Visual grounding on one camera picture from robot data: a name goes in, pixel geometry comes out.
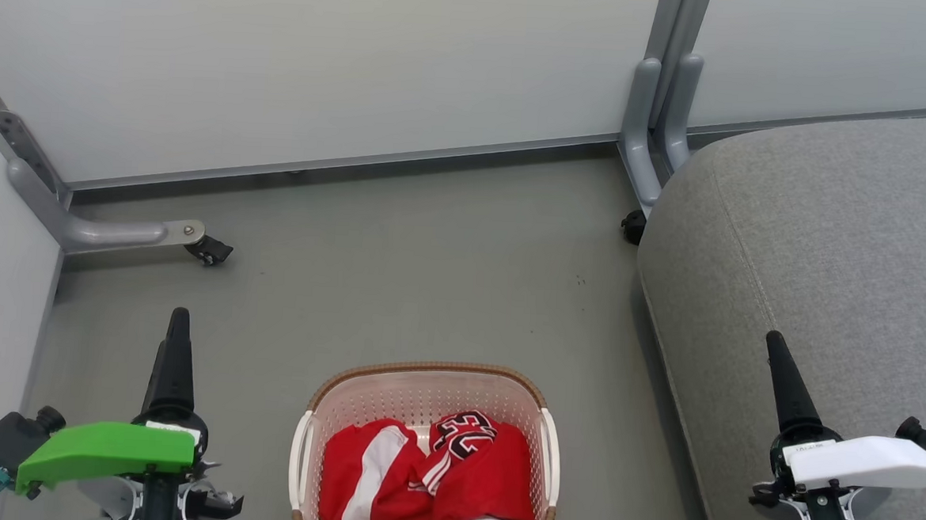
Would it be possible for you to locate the short grey partition foot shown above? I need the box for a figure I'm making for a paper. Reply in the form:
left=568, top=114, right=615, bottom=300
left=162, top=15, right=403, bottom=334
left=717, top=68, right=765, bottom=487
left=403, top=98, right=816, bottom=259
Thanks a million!
left=661, top=52, right=706, bottom=175

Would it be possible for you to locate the red numbered jersey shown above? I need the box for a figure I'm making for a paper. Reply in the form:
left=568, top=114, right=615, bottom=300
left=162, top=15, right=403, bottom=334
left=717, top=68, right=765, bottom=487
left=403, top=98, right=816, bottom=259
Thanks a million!
left=416, top=408, right=541, bottom=520

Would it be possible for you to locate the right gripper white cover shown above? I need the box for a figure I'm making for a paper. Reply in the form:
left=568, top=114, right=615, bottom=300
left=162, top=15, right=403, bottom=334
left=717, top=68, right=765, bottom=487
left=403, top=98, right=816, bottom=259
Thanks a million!
left=749, top=330, right=926, bottom=520

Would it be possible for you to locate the curved grey partition foot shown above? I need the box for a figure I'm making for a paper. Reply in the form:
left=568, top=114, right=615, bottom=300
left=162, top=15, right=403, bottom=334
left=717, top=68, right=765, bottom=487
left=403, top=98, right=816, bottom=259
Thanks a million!
left=615, top=56, right=670, bottom=221

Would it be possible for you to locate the long grey partition foot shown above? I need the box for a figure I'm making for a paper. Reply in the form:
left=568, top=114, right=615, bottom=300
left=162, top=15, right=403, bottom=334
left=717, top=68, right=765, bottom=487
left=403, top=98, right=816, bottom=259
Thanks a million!
left=2, top=157, right=210, bottom=262

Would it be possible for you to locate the grey metal hinge bracket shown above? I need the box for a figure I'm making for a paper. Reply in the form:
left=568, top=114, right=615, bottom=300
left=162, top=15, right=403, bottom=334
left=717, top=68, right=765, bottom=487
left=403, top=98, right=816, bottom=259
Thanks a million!
left=0, top=109, right=71, bottom=202

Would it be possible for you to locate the red white striped garment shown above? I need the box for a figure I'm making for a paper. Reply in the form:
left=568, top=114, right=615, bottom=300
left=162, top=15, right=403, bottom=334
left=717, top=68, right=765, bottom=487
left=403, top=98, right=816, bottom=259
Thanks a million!
left=318, top=416, right=439, bottom=520

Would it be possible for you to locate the grey fabric sofa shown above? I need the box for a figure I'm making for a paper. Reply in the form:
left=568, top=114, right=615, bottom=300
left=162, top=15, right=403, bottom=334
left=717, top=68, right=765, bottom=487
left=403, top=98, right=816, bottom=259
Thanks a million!
left=624, top=97, right=926, bottom=520

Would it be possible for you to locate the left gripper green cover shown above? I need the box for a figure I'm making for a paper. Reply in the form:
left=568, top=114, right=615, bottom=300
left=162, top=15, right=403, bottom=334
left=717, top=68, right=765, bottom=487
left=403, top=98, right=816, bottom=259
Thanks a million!
left=13, top=300, right=255, bottom=520

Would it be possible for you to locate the black caster wheel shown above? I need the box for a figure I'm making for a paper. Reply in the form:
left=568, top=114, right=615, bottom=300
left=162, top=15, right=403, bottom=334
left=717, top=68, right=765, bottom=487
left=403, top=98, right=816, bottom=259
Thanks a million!
left=620, top=209, right=648, bottom=247
left=183, top=233, right=235, bottom=268

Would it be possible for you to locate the grey partition frame post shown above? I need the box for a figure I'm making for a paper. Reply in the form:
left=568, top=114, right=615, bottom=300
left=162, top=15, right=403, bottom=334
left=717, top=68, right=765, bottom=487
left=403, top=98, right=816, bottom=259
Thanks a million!
left=640, top=0, right=715, bottom=135

